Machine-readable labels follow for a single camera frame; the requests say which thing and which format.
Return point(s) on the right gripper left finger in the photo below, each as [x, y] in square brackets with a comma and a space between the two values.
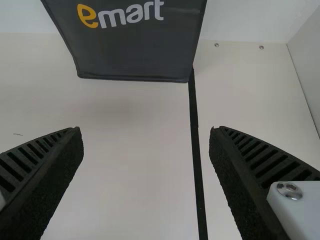
[32, 180]

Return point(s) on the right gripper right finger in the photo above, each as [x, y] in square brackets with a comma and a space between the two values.
[250, 180]

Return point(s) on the black strip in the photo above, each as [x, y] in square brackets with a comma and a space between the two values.
[196, 150]

